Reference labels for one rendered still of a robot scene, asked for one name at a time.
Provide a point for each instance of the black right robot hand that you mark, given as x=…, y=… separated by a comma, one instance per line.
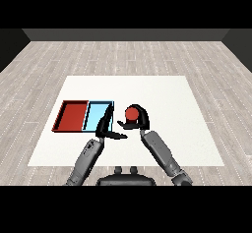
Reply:
x=143, y=118

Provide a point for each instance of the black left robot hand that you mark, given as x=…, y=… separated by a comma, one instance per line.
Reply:
x=104, y=125

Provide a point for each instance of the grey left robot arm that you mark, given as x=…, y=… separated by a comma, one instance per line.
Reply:
x=84, y=161

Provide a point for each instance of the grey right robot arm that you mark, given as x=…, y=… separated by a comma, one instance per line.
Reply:
x=164, y=156

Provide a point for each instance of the light blue shallow open box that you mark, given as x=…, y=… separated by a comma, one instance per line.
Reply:
x=95, y=114

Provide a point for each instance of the red shallow open box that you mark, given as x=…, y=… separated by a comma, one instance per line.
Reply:
x=73, y=115

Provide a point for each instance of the dark grey robot body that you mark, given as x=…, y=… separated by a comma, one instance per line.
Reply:
x=125, y=179

